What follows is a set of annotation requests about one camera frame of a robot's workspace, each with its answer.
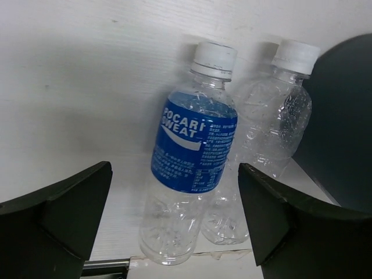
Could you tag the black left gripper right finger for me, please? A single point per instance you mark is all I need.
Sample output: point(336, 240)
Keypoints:
point(295, 235)

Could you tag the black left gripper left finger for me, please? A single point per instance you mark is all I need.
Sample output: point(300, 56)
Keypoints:
point(49, 233)

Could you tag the clear plastic bottle white cap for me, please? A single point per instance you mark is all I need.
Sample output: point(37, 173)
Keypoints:
point(273, 112)

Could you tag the blue label Pocari Sweat bottle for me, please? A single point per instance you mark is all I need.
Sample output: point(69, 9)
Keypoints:
point(194, 137)

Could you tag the dark grey plastic bin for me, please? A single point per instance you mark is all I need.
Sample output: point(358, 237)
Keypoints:
point(335, 150)

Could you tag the aluminium table frame rail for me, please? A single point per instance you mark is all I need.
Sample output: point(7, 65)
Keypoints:
point(106, 269)

